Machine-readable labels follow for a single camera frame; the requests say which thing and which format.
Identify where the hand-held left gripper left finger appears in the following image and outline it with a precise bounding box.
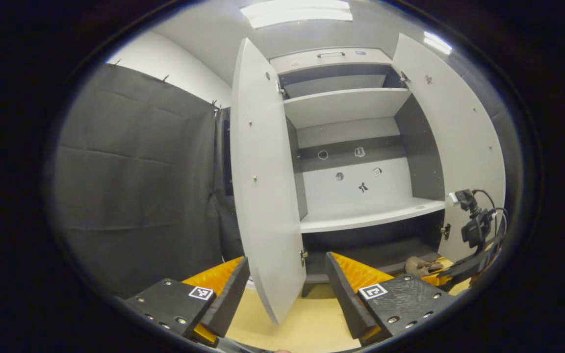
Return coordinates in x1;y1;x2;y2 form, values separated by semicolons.
122;256;251;346

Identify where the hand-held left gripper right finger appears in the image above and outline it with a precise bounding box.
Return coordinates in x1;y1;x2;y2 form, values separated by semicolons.
325;252;456;346

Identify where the brown fuzzy shoe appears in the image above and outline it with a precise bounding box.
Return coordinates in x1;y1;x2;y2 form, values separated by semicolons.
404;256;444;279

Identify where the white cabinet door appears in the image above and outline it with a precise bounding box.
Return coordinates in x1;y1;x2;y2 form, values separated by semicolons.
391;33;506;265
230;38;308;325

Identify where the white shoe cabinet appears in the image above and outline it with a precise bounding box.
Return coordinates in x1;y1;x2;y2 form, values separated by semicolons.
269;48;452;297

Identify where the black backdrop cloth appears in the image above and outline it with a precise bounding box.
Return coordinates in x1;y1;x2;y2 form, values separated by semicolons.
52;63;523;300

